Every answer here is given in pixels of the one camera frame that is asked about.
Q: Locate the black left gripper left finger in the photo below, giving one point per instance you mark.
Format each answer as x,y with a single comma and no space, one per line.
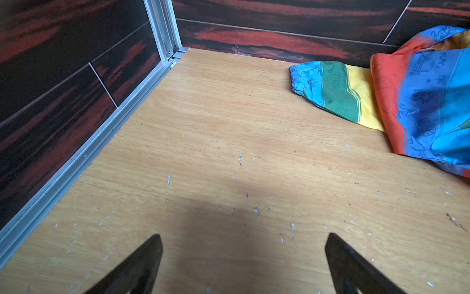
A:
136,274

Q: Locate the rainbow striped zip jacket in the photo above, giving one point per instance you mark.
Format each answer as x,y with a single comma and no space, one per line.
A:
419,95

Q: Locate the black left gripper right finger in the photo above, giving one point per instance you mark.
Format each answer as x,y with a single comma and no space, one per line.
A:
353,274

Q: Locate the aluminium frame rail left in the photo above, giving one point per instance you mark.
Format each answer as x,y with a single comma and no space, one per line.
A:
72,73

